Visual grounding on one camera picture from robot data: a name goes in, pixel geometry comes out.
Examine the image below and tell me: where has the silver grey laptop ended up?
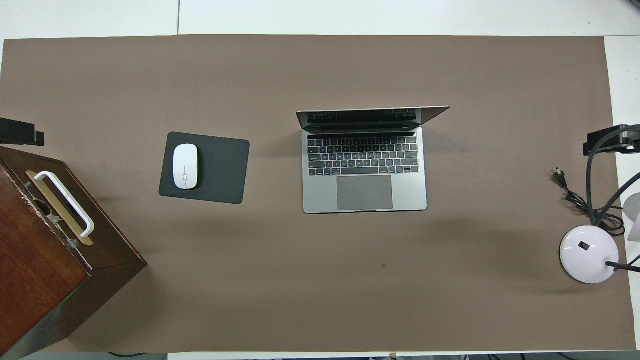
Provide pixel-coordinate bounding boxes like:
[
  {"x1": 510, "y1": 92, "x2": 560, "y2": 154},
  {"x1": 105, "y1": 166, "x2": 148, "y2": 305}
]
[{"x1": 296, "y1": 105, "x2": 451, "y2": 215}]

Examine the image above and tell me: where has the black mouse pad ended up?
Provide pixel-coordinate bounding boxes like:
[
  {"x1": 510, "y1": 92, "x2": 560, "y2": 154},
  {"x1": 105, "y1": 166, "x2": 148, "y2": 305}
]
[{"x1": 158, "y1": 131, "x2": 251, "y2": 205}]

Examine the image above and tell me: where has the white box handle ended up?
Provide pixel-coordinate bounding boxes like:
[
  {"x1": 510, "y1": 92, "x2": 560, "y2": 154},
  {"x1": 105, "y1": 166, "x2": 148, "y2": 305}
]
[{"x1": 34, "y1": 171, "x2": 96, "y2": 238}]

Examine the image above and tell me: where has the brass handle plate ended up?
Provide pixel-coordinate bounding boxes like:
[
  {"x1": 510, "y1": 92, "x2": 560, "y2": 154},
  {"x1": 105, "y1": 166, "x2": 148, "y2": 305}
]
[{"x1": 25, "y1": 170, "x2": 94, "y2": 247}]

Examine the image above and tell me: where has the brown wooden cabinet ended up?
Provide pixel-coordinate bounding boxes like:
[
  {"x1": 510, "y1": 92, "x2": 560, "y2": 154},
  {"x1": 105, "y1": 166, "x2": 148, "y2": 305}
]
[{"x1": 0, "y1": 145, "x2": 148, "y2": 360}]

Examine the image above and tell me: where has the grey right arm cable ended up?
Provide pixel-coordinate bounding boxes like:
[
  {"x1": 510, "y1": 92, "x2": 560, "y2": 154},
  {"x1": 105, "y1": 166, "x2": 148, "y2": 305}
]
[{"x1": 586, "y1": 127, "x2": 640, "y2": 227}]

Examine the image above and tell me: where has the white computer mouse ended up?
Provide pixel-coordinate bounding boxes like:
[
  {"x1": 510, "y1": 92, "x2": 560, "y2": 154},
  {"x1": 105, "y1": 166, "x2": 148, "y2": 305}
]
[{"x1": 172, "y1": 143, "x2": 199, "y2": 190}]

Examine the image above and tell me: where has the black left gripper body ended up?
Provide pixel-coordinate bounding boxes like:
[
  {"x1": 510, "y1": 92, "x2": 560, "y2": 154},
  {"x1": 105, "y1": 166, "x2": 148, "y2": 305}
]
[{"x1": 0, "y1": 118, "x2": 36, "y2": 144}]

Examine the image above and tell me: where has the white desk lamp base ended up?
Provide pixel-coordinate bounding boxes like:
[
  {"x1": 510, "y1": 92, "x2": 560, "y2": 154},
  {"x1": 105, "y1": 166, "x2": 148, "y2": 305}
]
[{"x1": 559, "y1": 192, "x2": 640, "y2": 285}]

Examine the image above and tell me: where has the black lamp power cable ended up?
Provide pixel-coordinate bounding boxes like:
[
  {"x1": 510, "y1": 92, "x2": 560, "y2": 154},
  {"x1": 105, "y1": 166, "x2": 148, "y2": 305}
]
[{"x1": 552, "y1": 168, "x2": 627, "y2": 237}]

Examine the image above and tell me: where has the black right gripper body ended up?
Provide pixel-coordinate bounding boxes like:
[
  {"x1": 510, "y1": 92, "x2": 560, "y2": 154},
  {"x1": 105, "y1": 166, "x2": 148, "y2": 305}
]
[{"x1": 622, "y1": 124, "x2": 640, "y2": 155}]

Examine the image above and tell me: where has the brown paper table mat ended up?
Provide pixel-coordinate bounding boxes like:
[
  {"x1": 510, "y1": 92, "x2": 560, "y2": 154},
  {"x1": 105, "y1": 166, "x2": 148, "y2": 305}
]
[{"x1": 0, "y1": 35, "x2": 637, "y2": 353}]

